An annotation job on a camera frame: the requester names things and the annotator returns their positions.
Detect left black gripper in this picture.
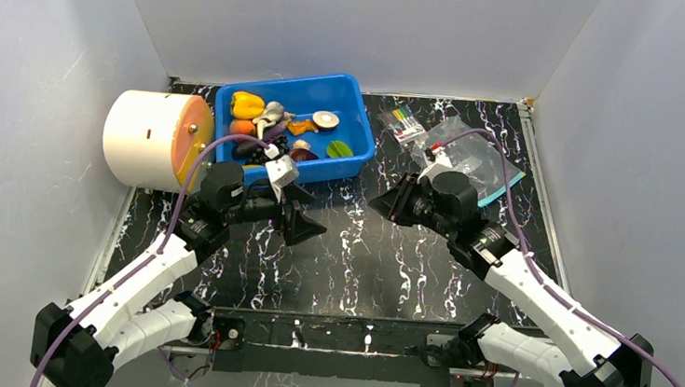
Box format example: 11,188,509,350
222,177,330,248

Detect clear zip top bag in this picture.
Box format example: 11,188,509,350
411,117,506,208

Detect yellow bell pepper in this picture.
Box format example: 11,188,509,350
230,90,267,121

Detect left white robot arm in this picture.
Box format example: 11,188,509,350
29,158,326,387

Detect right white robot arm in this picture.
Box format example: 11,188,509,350
369,171,652,387

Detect black grape bunch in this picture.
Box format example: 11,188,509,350
245,135,289,166

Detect small beige mushroom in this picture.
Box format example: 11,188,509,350
293,139,311,150

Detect pack of coloured markers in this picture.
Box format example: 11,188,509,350
378,105,427,147

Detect blue plastic bin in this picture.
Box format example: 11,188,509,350
213,74,376,185

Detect green leaf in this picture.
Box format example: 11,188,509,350
325,140,353,159

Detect purple eggplant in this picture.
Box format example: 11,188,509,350
231,124,286,160

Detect orange starfish cookie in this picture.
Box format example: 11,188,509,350
287,119,320,136

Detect round white brown slice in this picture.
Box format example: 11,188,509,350
311,110,340,131

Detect orange peach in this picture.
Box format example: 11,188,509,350
228,118,257,137

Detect white garlic mushroom toy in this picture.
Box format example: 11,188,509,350
252,101,295,140

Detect white cylinder container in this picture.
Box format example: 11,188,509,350
102,90,215,193

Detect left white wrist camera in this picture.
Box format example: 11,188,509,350
264,144,299,203

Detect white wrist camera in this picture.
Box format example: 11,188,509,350
264,144,299,203
420,143,453,182

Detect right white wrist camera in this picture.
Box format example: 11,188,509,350
420,143,453,182

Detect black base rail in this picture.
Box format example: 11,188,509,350
214,307,495,387

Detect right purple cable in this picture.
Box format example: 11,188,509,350
418,125,685,387

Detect purple cable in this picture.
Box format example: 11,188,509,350
418,125,685,387
27,117,274,387

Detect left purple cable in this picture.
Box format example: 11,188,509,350
27,117,274,387

